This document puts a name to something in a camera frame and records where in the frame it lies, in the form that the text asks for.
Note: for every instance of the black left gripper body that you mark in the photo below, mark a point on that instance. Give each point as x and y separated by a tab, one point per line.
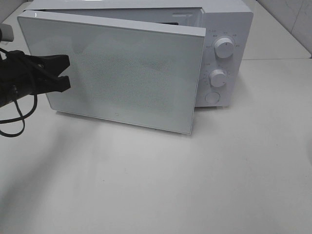
16	78

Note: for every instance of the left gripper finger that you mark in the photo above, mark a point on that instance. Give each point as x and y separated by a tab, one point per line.
48	66
47	85

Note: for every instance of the round door release button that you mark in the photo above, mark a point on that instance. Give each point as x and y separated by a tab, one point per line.
212	98

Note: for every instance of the white timer knob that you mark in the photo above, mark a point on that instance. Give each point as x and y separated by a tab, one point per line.
218	78

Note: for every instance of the white microwave door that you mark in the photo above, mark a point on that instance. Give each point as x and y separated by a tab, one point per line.
134	72

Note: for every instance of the upper white power knob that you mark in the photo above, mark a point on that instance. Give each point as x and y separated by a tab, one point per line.
224	47

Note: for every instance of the white microwave oven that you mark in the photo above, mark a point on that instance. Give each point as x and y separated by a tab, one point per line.
226	22

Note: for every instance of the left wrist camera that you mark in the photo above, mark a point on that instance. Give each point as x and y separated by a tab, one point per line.
6	32

